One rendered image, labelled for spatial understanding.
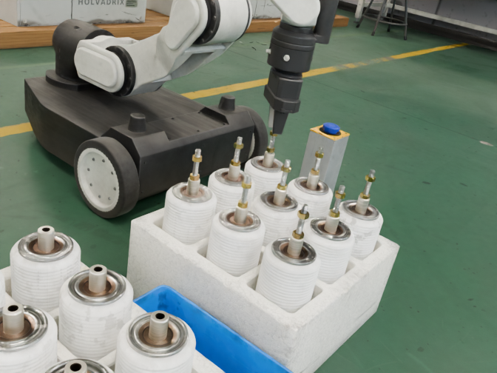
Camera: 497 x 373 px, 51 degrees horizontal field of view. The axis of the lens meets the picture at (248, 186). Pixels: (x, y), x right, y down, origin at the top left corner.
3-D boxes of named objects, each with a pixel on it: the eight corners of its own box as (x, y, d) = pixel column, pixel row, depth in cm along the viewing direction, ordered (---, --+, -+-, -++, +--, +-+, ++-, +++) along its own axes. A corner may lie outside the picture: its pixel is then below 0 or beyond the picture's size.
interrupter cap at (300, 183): (333, 188, 111) (334, 185, 111) (320, 200, 105) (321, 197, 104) (302, 175, 114) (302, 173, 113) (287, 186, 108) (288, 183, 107)
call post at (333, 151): (282, 240, 136) (309, 129, 122) (297, 232, 141) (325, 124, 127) (305, 253, 132) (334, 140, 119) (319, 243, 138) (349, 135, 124)
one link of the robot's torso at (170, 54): (83, 58, 149) (188, -28, 117) (137, 54, 164) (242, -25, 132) (103, 109, 149) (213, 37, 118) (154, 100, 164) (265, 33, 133)
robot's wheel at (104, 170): (72, 198, 136) (73, 128, 127) (87, 193, 140) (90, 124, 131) (121, 232, 126) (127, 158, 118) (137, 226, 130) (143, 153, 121)
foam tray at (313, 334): (124, 294, 107) (130, 219, 99) (243, 233, 136) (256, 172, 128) (274, 412, 87) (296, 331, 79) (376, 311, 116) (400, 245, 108)
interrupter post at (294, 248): (302, 252, 87) (306, 235, 85) (298, 259, 85) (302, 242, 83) (288, 247, 87) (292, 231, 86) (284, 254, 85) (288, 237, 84)
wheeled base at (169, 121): (-11, 126, 160) (-17, 15, 145) (123, 103, 199) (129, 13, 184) (126, 215, 129) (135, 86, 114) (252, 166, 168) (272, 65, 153)
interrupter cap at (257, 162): (283, 162, 119) (284, 159, 118) (284, 176, 112) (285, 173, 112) (251, 156, 118) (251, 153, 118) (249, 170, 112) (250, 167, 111)
